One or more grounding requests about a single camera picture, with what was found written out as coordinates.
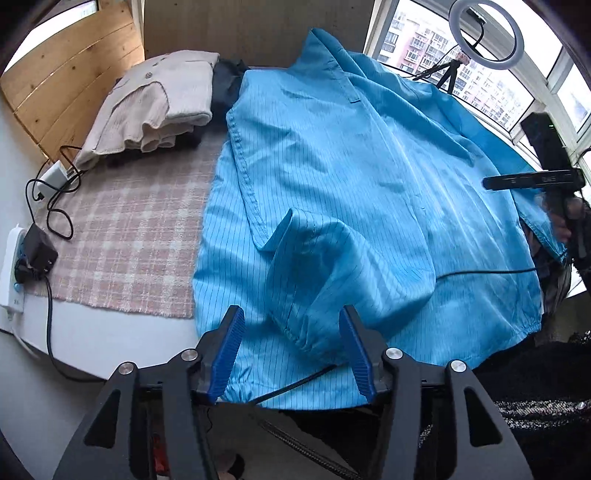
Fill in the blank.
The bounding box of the blue striped jacket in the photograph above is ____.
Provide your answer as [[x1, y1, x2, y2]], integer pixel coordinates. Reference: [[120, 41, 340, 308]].
[[191, 28, 568, 409]]

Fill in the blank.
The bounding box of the white power strip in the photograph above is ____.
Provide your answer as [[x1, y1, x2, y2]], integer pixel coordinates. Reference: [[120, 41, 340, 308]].
[[0, 224, 26, 319]]

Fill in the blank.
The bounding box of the hand-held gripper cable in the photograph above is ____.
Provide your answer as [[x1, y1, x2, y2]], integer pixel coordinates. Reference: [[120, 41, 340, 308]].
[[247, 364, 365, 480], [436, 268, 539, 282]]

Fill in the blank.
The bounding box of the beige folded garment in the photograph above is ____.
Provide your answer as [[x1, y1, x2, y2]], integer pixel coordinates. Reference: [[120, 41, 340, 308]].
[[74, 50, 220, 169]]

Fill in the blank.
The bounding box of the white charger with cable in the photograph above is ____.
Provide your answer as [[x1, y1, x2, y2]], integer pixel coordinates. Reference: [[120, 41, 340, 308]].
[[25, 145, 84, 241]]

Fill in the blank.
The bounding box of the dark grey folded garment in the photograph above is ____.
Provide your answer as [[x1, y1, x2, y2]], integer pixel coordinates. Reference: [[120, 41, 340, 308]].
[[185, 58, 250, 148]]

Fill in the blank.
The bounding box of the person's right hand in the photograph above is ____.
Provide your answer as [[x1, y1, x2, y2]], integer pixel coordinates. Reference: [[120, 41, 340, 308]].
[[551, 196, 583, 243]]

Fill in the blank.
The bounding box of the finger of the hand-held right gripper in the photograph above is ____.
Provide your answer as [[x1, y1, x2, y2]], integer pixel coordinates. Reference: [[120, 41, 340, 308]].
[[481, 172, 541, 191]]

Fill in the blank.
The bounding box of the right hand-held gripper cable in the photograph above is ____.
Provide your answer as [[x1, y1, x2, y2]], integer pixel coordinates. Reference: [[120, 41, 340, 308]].
[[436, 268, 539, 282]]

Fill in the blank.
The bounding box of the light wooden board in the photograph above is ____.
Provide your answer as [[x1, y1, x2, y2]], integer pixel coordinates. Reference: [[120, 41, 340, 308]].
[[143, 0, 375, 70]]

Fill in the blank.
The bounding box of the black power adapter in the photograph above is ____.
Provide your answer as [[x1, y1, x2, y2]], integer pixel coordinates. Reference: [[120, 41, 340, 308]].
[[14, 224, 58, 278]]

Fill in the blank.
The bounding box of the pine wood panel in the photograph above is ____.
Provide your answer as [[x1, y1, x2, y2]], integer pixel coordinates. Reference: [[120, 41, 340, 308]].
[[0, 0, 146, 160]]

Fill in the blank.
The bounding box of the left hand-held gripper cable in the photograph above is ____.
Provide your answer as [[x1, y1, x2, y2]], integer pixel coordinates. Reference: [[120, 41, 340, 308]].
[[247, 364, 365, 480]]

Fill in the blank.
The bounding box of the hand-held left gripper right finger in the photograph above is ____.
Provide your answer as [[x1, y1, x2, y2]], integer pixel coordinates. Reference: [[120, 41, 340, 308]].
[[338, 305, 534, 480]]

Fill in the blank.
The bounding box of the black adapter cable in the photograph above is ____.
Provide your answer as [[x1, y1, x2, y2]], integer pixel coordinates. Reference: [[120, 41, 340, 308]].
[[44, 277, 107, 384]]

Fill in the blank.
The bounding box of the white ring light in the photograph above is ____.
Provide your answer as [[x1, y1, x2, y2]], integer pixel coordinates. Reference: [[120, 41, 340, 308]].
[[450, 0, 525, 70]]

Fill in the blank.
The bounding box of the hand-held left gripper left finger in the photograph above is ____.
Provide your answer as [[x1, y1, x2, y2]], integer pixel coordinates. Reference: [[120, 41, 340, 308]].
[[53, 305, 246, 480]]

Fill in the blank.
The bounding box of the pink plaid blanket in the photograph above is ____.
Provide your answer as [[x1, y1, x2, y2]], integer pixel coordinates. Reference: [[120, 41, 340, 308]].
[[34, 134, 227, 319]]

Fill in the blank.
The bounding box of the person's torso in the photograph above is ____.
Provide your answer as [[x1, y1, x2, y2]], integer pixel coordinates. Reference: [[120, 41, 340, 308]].
[[475, 332, 591, 480]]

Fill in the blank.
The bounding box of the black phone clamp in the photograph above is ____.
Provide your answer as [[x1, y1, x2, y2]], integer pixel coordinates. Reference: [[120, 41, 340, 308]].
[[466, 9, 485, 47]]

